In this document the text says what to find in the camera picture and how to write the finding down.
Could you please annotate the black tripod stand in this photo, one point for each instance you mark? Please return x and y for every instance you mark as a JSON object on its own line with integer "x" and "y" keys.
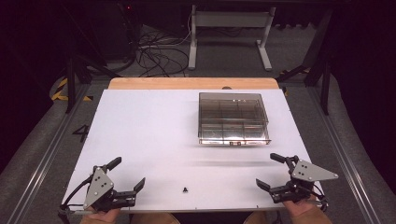
{"x": 77, "y": 73}

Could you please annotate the black metal stand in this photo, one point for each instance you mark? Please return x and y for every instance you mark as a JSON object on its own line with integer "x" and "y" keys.
{"x": 320, "y": 62}

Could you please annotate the person's leg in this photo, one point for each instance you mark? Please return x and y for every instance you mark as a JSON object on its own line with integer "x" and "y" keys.
{"x": 154, "y": 218}
{"x": 256, "y": 218}

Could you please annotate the black and yellow tape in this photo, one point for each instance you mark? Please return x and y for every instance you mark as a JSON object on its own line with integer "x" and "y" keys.
{"x": 61, "y": 90}

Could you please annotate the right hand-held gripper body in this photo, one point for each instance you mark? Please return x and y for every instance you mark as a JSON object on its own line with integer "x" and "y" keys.
{"x": 306, "y": 174}

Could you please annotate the wooden table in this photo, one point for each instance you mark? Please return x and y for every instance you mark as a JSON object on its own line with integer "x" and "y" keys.
{"x": 174, "y": 83}

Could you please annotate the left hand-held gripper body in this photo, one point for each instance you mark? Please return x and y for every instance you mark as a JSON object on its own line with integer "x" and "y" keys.
{"x": 99, "y": 186}

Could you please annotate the grey metal stand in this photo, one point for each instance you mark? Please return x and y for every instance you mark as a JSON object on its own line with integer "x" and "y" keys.
{"x": 232, "y": 19}

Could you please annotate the small black screw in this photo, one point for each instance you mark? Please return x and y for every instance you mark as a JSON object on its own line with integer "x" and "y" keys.
{"x": 185, "y": 189}

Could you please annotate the person's right hand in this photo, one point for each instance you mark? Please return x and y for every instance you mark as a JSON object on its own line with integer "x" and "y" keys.
{"x": 303, "y": 211}

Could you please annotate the dark equipment box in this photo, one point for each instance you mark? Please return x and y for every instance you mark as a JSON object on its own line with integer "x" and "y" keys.
{"x": 120, "y": 31}

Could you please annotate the person's left hand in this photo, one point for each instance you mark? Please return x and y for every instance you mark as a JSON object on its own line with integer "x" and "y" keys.
{"x": 100, "y": 216}

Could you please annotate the clear plastic drawer box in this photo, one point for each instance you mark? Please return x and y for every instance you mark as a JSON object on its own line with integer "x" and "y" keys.
{"x": 233, "y": 119}

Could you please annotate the aluminium floor rail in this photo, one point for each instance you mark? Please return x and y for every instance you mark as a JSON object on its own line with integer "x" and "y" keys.
{"x": 341, "y": 155}
{"x": 46, "y": 161}

